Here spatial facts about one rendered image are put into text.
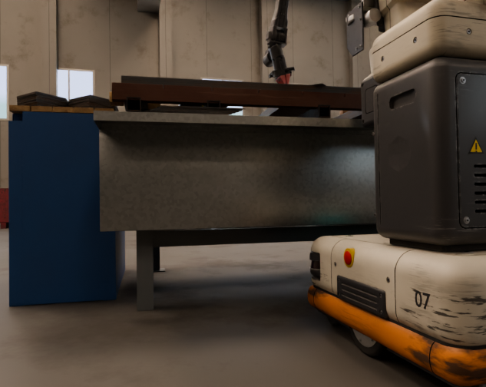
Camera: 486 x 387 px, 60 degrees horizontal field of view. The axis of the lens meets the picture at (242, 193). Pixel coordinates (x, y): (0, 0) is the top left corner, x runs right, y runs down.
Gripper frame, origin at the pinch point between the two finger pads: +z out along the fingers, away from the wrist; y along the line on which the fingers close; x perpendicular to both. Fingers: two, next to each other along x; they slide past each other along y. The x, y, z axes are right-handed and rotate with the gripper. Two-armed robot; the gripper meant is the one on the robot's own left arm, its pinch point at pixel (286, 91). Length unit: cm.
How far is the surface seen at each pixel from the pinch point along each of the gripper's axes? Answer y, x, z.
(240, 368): 58, 73, 76
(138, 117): 65, 37, 6
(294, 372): 46, 78, 79
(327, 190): 1.7, 19.9, 44.8
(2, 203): 309, -641, -40
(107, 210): 82, 20, 31
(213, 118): 42, 37, 11
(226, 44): -231, -893, -334
